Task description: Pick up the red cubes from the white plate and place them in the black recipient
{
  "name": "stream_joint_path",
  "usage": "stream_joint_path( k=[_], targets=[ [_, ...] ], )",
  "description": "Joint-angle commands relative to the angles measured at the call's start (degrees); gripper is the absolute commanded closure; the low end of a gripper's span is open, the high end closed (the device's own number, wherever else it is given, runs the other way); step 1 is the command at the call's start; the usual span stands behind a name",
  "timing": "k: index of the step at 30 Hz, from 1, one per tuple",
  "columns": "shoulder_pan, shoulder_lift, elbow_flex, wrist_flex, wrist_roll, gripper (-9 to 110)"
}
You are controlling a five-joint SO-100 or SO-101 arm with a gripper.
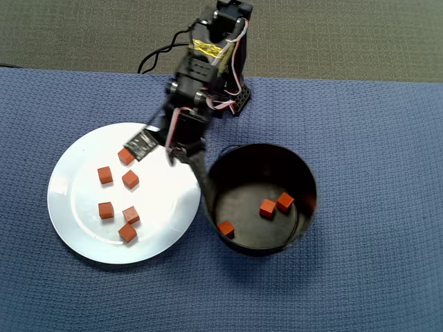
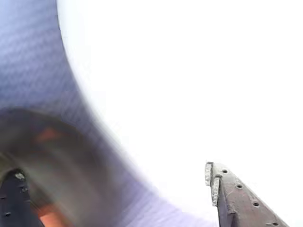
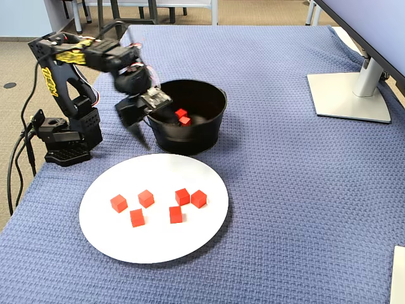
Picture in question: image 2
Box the white round plate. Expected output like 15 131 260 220
56 0 303 227

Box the red cube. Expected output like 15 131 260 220
36 204 74 227

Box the blue woven tablecloth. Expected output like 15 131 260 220
0 0 214 227

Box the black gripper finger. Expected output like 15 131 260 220
204 161 291 227
0 168 45 227

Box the black metal bucket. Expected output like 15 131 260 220
0 107 133 227

